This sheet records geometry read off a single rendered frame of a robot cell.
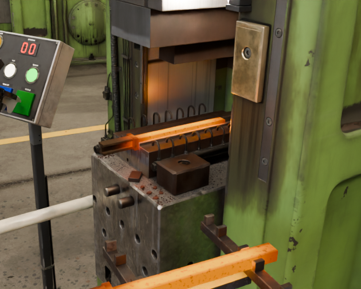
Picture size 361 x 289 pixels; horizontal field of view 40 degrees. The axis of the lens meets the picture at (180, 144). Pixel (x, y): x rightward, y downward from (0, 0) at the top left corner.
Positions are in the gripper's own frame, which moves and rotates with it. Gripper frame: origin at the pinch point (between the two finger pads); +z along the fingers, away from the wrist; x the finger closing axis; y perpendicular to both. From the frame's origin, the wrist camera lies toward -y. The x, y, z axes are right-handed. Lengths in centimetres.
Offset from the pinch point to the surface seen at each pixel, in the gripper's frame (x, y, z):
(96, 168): 33.1, 14.1, 5.2
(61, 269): -27, 69, 87
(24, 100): 0.9, 0.0, 2.3
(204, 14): 60, -32, -7
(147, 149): 52, 5, -2
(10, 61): -11.3, -11.9, 3.0
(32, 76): 0.5, -8.3, 2.6
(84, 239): -34, 56, 109
